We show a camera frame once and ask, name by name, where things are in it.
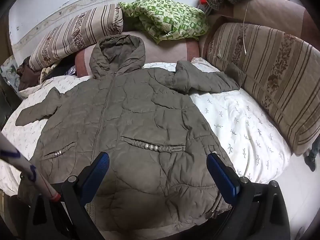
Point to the striped floral bolster pillow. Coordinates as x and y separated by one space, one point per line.
75 35

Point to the large striped floral cushion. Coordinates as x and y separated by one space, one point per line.
275 75

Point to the plain brown cushion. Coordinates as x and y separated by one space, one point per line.
272 15

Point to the small red object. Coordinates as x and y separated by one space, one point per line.
203 0

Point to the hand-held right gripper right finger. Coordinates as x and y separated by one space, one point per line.
221 173

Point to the olive quilted hooded jacket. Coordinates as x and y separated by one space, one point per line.
140 120

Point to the white leaf-print duvet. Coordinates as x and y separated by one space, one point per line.
237 120

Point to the cream patterned cloth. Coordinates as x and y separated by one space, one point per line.
46 73

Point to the dark blue cloth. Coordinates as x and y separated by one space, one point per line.
312 155

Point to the dark brown cloth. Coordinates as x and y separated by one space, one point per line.
26 75

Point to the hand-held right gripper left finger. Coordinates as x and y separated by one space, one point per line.
97 172

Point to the pink bed sheet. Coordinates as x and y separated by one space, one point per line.
165 51

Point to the green patterned blanket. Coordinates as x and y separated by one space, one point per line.
170 20

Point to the dark wooden furniture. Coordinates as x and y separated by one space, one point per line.
8 100

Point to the floral plastic bag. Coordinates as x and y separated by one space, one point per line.
8 72

